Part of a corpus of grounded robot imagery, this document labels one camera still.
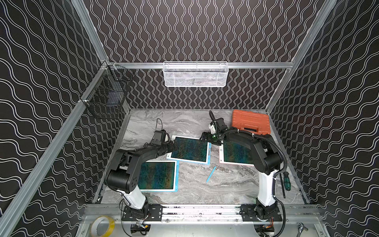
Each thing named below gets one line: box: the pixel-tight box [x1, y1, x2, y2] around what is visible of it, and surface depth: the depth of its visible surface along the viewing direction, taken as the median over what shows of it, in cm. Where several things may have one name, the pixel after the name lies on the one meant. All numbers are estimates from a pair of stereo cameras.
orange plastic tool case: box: [231, 109, 271, 135], surface depth 109 cm
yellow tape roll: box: [89, 215, 115, 237], surface depth 71 cm
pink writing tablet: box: [219, 140, 255, 166], surface depth 97 cm
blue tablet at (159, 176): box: [137, 159, 180, 193], surface depth 87 cm
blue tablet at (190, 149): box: [166, 135, 212, 165], surface depth 99 cm
